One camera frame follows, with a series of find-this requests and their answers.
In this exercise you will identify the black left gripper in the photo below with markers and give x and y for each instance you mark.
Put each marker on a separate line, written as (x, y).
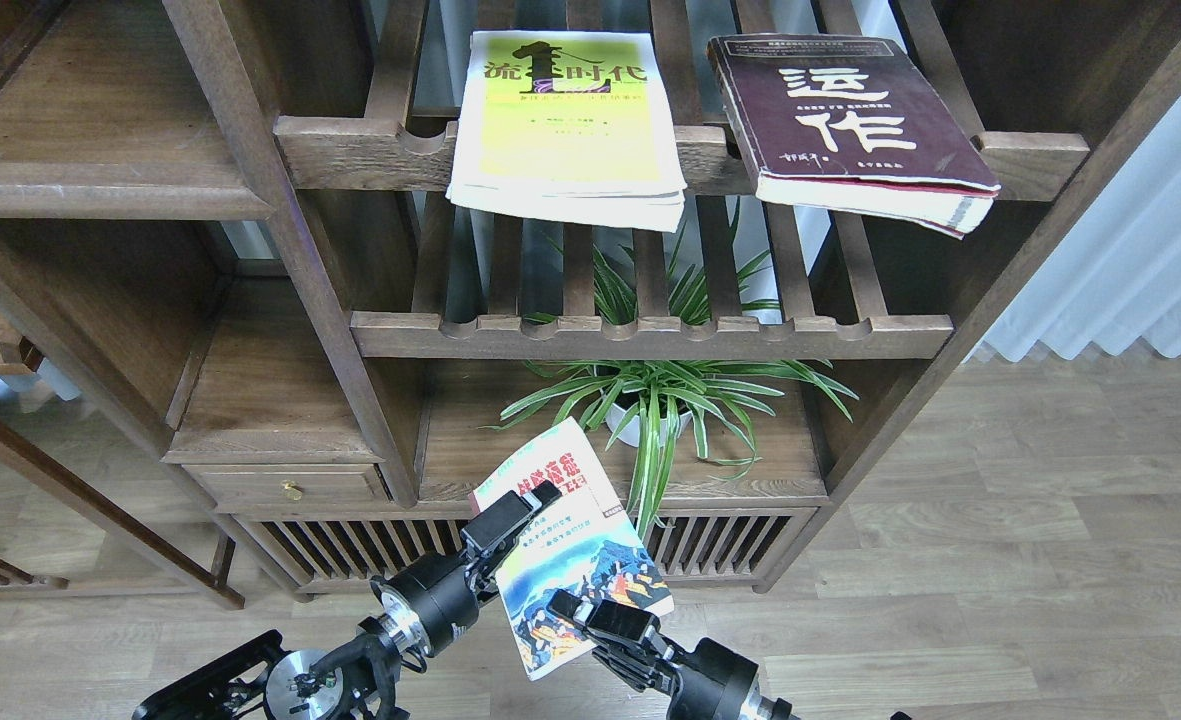
(437, 598)

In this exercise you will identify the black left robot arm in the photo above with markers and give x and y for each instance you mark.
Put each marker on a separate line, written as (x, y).
(356, 679)

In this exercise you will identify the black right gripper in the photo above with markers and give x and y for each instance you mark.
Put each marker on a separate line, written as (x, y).
(710, 682)

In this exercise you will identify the white pleated curtain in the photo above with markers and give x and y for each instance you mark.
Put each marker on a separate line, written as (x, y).
(1115, 279)

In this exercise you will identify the yellow green cover book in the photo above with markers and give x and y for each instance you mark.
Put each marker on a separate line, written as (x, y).
(567, 126)

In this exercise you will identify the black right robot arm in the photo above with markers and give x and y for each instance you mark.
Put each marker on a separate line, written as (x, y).
(709, 682)

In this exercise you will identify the brass drawer knob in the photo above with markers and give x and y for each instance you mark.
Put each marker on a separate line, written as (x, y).
(291, 492)

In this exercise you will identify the maroon cover book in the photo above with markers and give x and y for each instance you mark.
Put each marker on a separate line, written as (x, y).
(847, 123)

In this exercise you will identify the white blue illustrated book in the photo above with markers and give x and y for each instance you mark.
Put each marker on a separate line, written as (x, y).
(583, 543)

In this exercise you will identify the green spider plant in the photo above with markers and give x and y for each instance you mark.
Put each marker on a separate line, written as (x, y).
(715, 397)

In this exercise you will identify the dark wooden bookshelf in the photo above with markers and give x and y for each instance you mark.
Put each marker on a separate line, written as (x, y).
(225, 220)

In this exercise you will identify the white plant pot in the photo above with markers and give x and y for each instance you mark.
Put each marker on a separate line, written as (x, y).
(627, 414)

